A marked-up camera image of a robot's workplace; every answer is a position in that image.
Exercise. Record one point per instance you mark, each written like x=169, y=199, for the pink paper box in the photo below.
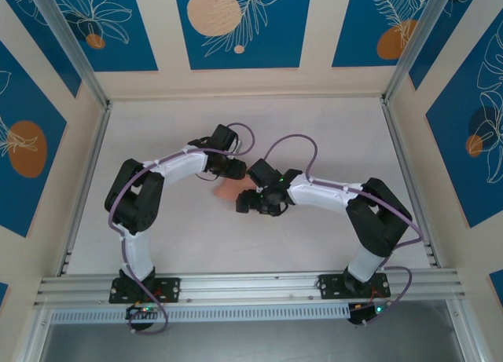
x=228, y=189

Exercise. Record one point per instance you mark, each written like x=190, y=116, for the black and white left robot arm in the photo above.
x=137, y=205

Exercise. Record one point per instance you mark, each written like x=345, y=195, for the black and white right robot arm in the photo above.
x=377, y=220

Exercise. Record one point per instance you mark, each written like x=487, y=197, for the controller board with lights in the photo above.
x=369, y=311
x=143, y=310

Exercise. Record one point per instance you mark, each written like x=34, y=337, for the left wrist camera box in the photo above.
x=238, y=143

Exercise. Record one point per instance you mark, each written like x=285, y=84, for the aluminium mounting rail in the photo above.
x=251, y=287

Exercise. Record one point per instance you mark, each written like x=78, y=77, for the blue floral wall panel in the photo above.
x=452, y=24
x=353, y=32
x=129, y=52
x=23, y=205
x=35, y=36
x=3, y=295
x=452, y=161
x=497, y=281
x=275, y=44

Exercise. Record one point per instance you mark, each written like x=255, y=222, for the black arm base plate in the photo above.
x=169, y=289
x=330, y=285

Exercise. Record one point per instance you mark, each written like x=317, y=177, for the aluminium side rail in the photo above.
x=97, y=142
x=391, y=122

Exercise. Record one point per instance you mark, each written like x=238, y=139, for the aluminium frame post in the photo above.
x=416, y=44
x=465, y=330
x=33, y=334
x=74, y=52

